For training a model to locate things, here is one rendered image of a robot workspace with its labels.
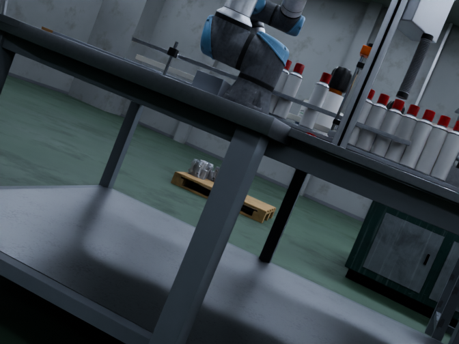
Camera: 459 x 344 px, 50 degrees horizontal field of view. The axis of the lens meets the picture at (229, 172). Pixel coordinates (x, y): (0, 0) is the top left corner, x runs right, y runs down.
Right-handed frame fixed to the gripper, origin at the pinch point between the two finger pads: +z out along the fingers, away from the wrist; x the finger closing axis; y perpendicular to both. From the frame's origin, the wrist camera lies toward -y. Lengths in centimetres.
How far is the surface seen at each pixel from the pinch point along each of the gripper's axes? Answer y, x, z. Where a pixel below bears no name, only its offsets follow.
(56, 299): -61, 50, 56
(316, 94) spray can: -2.3, -19.5, 3.5
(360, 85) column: -16.2, -33.8, 5.5
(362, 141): -1.4, -32.6, 21.8
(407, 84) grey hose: -11.0, -48.2, 6.6
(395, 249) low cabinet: 247, -53, 93
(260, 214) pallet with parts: 342, 72, 57
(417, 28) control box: -13, -53, -10
